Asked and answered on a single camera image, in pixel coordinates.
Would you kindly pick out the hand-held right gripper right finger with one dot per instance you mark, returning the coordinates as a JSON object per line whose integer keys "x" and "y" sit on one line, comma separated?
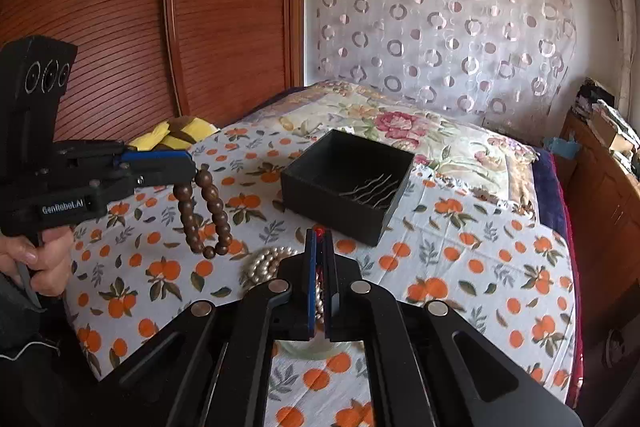
{"x": 330, "y": 267}

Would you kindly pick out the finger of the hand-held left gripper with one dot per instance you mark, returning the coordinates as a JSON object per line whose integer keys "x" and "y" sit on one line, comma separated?
{"x": 155, "y": 155}
{"x": 170, "y": 172}

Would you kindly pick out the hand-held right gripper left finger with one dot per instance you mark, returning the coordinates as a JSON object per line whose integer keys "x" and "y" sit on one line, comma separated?
{"x": 313, "y": 267}

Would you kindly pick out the black square box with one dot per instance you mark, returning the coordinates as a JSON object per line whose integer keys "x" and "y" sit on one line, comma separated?
{"x": 330, "y": 212}

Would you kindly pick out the wavy metal hairpin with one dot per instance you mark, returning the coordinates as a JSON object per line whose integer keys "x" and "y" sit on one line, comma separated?
{"x": 382, "y": 194}
{"x": 390, "y": 202}
{"x": 362, "y": 187}
{"x": 372, "y": 191}

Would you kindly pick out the person's left forearm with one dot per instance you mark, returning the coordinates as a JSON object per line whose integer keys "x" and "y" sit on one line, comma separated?
{"x": 25, "y": 337}

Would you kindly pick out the person's left hand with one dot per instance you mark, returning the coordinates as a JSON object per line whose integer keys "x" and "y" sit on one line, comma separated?
{"x": 45, "y": 262}

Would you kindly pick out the yellow plush toy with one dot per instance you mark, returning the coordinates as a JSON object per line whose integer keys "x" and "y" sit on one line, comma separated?
{"x": 172, "y": 134}

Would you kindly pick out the orange print bed cloth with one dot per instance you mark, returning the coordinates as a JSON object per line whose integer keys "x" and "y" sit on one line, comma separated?
{"x": 450, "y": 267}

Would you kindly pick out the wooden slatted wardrobe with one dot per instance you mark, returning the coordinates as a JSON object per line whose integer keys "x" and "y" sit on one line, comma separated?
{"x": 125, "y": 7}

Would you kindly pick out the floral quilt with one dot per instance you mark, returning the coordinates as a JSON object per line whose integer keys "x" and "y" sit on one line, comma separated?
{"x": 400, "y": 122}

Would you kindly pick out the dark purple blanket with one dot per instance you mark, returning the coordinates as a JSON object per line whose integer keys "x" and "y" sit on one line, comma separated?
{"x": 550, "y": 187}

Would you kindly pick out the teal bag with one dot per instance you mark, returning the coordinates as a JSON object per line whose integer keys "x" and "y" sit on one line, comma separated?
{"x": 562, "y": 147}

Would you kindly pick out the sheer circle pattern curtain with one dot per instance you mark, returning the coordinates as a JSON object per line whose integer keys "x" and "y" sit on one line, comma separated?
{"x": 440, "y": 27}

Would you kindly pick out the wooden side cabinet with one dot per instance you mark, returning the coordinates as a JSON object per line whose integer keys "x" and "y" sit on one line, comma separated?
{"x": 600, "y": 217}

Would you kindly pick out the pile of clothes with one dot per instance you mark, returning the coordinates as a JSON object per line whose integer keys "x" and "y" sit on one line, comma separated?
{"x": 595, "y": 99}

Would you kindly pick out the patterned window curtain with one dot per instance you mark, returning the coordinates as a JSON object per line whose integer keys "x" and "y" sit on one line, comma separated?
{"x": 620, "y": 7}

